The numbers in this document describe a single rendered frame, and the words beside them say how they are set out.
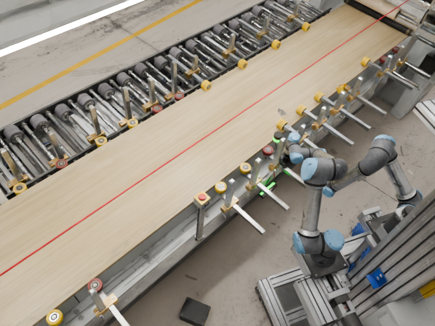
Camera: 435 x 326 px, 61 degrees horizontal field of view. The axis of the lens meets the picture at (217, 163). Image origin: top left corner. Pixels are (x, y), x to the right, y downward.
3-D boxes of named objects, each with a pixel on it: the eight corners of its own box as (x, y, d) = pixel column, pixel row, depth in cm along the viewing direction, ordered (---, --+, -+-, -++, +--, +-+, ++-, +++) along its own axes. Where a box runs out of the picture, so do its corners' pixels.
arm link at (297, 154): (311, 157, 218) (307, 143, 224) (292, 156, 217) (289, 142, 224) (307, 165, 224) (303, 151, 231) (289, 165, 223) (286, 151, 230)
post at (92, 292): (111, 317, 219) (96, 291, 181) (106, 321, 218) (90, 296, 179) (108, 312, 220) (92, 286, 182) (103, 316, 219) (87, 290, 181)
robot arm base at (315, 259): (340, 262, 211) (346, 255, 203) (317, 270, 207) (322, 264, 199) (327, 239, 219) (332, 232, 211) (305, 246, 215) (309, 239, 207)
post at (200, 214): (203, 237, 250) (207, 204, 214) (198, 242, 248) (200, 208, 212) (199, 233, 252) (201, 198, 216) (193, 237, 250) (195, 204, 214)
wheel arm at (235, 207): (264, 233, 246) (265, 229, 243) (261, 236, 244) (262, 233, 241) (219, 191, 263) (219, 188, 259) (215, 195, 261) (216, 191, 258)
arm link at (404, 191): (400, 218, 223) (362, 149, 204) (406, 200, 231) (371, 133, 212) (421, 218, 214) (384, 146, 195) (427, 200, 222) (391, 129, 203)
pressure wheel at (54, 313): (49, 321, 203) (43, 315, 193) (63, 311, 206) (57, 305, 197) (55, 333, 199) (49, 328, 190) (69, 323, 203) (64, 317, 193)
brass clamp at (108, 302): (119, 302, 210) (118, 299, 206) (99, 319, 204) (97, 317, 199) (113, 294, 212) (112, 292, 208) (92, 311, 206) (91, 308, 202)
